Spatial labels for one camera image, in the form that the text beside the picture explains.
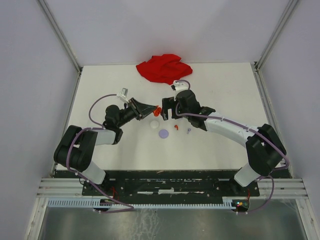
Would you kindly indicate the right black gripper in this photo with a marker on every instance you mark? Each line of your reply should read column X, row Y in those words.
column 167, row 104

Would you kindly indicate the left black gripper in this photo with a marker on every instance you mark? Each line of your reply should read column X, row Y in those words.
column 146, row 109

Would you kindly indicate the orange earbud charging case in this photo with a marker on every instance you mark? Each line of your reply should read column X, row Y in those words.
column 157, row 111

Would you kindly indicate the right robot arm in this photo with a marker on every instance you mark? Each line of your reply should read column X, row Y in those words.
column 263, row 146

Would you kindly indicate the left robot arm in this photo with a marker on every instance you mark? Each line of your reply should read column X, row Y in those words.
column 75, row 149

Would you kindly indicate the white earbud charging case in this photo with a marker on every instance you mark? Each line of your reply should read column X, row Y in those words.
column 154, row 124

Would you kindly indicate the purple earbud charging case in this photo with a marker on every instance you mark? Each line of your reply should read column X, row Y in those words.
column 163, row 133

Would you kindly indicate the red crumpled cloth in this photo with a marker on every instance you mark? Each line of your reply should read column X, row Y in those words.
column 164, row 69

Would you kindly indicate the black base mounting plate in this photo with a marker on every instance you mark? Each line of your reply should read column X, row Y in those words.
column 193, row 186

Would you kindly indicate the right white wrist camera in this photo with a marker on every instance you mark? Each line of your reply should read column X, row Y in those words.
column 180, row 85

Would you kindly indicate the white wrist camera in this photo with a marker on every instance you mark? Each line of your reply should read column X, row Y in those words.
column 122, row 95
column 180, row 85

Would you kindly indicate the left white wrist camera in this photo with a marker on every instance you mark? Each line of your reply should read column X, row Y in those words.
column 122, row 95

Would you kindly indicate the right aluminium frame post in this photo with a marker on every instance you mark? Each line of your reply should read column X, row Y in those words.
column 279, row 28

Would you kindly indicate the aluminium frame post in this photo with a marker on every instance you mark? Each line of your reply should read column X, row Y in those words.
column 279, row 28
column 59, row 34

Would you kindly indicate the left aluminium frame post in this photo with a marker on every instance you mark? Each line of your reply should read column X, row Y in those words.
column 59, row 34

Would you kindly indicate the aluminium front frame rail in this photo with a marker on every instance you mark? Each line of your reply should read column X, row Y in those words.
column 293, row 188

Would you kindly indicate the white slotted cable duct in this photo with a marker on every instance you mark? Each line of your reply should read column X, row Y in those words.
column 104, row 203

